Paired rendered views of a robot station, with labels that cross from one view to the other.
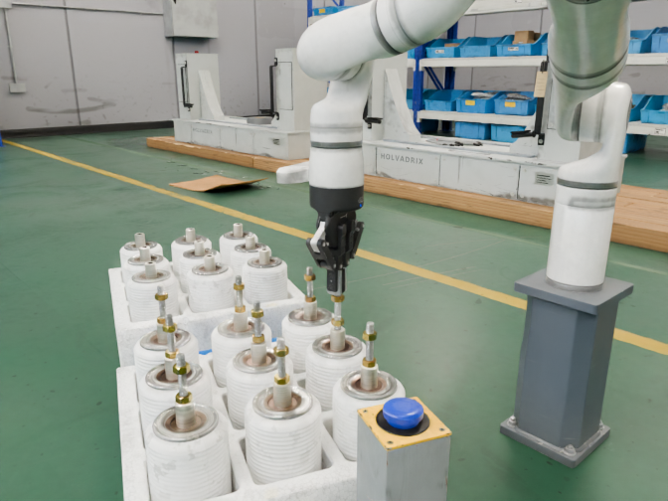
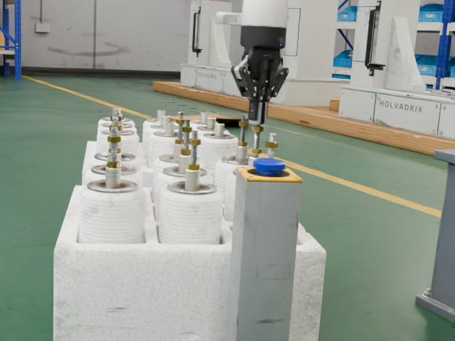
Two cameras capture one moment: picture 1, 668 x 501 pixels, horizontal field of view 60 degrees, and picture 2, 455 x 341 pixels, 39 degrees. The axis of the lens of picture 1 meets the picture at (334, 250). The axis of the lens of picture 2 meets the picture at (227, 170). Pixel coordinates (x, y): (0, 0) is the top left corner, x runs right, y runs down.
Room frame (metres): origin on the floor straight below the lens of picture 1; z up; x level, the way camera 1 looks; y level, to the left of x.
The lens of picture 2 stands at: (-0.28, -0.17, 0.47)
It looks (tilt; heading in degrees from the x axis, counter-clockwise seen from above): 11 degrees down; 12
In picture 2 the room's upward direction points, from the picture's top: 3 degrees clockwise
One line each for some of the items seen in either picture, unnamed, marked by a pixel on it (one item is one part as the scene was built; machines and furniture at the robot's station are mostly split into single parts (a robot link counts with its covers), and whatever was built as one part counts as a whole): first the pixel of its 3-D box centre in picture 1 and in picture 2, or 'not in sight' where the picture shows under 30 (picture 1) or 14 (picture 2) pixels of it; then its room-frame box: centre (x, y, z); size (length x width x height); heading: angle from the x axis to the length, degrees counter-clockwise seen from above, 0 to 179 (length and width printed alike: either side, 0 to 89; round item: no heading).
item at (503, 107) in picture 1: (523, 102); not in sight; (5.81, -1.85, 0.36); 0.50 x 0.38 x 0.21; 133
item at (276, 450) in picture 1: (284, 464); (189, 245); (0.63, 0.06, 0.16); 0.10 x 0.10 x 0.18
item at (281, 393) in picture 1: (282, 393); (192, 180); (0.63, 0.06, 0.26); 0.02 x 0.02 x 0.03
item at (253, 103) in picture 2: (329, 275); (251, 105); (0.77, 0.01, 0.37); 0.03 x 0.01 x 0.05; 150
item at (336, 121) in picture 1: (340, 85); not in sight; (0.79, -0.01, 0.63); 0.09 x 0.07 x 0.15; 141
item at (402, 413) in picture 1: (403, 416); (269, 168); (0.50, -0.07, 0.32); 0.04 x 0.04 x 0.02
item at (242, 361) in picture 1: (258, 360); (185, 172); (0.74, 0.11, 0.25); 0.08 x 0.08 x 0.01
